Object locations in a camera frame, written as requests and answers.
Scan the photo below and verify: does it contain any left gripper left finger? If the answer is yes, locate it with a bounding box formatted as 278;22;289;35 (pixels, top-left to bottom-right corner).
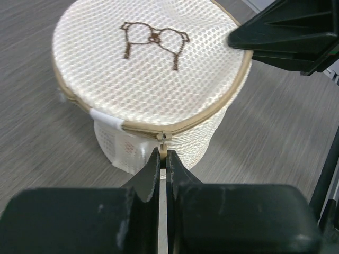
1;149;160;253

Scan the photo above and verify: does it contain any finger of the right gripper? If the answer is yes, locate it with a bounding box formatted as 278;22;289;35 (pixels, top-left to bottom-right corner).
227;0;338;76

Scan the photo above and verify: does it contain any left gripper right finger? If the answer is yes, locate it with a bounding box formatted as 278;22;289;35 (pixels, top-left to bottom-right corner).
166;150;323;253

